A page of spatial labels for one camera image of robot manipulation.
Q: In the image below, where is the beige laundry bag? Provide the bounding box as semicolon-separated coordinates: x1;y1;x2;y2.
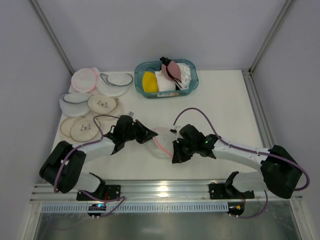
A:
59;116;99;143
87;95;124;122

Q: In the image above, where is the aluminium front rail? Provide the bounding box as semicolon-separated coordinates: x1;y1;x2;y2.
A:
30;179;303;204

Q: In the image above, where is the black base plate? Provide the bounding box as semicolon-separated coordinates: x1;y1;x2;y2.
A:
76;184;121;201
208;182;255;200

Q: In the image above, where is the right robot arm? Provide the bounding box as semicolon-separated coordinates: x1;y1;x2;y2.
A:
172;124;302;199

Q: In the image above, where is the grey-trimmed folded laundry bag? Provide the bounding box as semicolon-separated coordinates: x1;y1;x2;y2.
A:
59;92;92;117

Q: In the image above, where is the right aluminium corner post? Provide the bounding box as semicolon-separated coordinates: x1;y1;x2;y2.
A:
248;0;296;75

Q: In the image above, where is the aluminium corner post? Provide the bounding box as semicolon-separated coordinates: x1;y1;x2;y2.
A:
248;0;296;75
28;0;75;75

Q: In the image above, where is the beige laundry bag lower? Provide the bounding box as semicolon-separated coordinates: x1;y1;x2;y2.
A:
59;116;99;143

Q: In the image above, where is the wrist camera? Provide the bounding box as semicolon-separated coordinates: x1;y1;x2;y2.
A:
170;125;181;135
127;111;134;117

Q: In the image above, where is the left aluminium corner post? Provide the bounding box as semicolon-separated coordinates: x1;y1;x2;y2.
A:
28;0;75;75

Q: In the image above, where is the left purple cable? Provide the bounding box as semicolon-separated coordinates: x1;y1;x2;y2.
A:
53;114;126;218

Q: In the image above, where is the yellow bra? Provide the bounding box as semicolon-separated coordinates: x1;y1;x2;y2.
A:
142;71;159;93

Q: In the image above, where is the beige laundry bag upper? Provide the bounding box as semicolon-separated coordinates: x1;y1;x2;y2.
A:
87;95;124;122

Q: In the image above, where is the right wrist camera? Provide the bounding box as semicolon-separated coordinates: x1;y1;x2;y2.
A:
170;125;181;135

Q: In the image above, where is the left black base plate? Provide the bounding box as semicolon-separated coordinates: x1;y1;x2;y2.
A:
76;184;121;201

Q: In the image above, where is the right aluminium side rail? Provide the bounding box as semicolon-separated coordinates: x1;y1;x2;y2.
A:
241;69;275;148

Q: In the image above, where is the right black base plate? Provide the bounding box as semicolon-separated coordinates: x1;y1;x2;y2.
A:
208;182;255;200

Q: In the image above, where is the pink and black bra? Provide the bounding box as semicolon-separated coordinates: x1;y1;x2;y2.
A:
160;56;182;83

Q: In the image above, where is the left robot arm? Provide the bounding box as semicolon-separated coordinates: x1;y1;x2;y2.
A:
39;115;158;194

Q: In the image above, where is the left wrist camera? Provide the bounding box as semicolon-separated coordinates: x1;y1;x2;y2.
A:
127;111;134;117

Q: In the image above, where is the grey-trimmed open laundry bag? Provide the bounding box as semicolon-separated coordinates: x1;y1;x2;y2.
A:
96;73;134;98

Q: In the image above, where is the pink-trimmed laundry bag stack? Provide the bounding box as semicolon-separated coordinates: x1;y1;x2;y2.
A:
70;67;100;93

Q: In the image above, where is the pink-trimmed mesh laundry bag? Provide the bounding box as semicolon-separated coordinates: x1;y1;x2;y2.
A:
146;127;177;159

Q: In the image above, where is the slotted cable duct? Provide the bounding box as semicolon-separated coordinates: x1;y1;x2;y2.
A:
40;202;229;215

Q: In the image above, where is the white lace bra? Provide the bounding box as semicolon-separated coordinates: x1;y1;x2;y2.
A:
177;63;192;90

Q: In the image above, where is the teal plastic basket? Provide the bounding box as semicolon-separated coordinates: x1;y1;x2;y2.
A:
133;59;199;99

